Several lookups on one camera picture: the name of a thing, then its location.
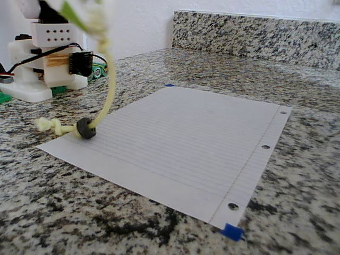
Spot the yellow-green knotted rope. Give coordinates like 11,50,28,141
34,7,117,139

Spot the black hex nut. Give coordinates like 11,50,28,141
75,118,97,139

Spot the black ribbed box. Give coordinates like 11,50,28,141
68,52,94,77

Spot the plywood block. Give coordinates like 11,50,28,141
44,54,70,70

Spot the green circuit board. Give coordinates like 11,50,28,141
89,63,109,81

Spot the granite backsplash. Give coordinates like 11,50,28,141
172,10,340,70

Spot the lined paper sheet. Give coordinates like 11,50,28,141
36,87,293,231

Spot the thin black cable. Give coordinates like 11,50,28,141
92,54,109,73

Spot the red white black servo wire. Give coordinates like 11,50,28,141
0,62,16,84

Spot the green base plate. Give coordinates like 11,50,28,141
0,85,67,105

